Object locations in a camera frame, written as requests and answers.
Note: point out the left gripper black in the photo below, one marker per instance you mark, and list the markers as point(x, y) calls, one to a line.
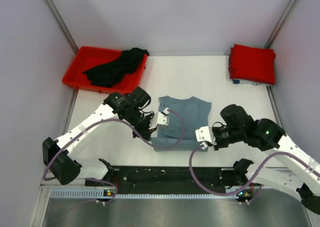
point(145, 132)

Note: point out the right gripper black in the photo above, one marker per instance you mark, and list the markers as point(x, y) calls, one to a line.
point(218, 144)

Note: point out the blue grey t shirt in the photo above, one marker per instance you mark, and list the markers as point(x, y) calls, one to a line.
point(180, 133)

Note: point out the red t shirt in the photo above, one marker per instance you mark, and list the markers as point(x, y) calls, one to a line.
point(252, 65)

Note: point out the red plastic bin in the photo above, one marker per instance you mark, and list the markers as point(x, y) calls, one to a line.
point(89, 57)

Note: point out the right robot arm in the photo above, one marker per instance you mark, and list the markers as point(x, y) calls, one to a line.
point(287, 167)

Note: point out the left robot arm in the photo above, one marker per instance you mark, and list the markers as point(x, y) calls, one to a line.
point(61, 155)

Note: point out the black t shirt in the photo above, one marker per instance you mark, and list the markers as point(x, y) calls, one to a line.
point(111, 73)

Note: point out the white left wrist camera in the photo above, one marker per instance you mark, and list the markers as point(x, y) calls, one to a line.
point(160, 118)

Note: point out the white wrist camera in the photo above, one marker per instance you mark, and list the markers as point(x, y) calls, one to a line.
point(160, 118)
point(205, 137)

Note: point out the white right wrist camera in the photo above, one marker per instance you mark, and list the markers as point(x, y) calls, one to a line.
point(205, 137)

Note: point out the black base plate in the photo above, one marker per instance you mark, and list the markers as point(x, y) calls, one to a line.
point(172, 180)

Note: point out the aluminium frame rail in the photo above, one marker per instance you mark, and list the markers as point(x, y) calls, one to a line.
point(54, 183)

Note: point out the grey slotted cable duct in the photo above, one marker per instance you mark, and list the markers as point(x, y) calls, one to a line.
point(62, 193)

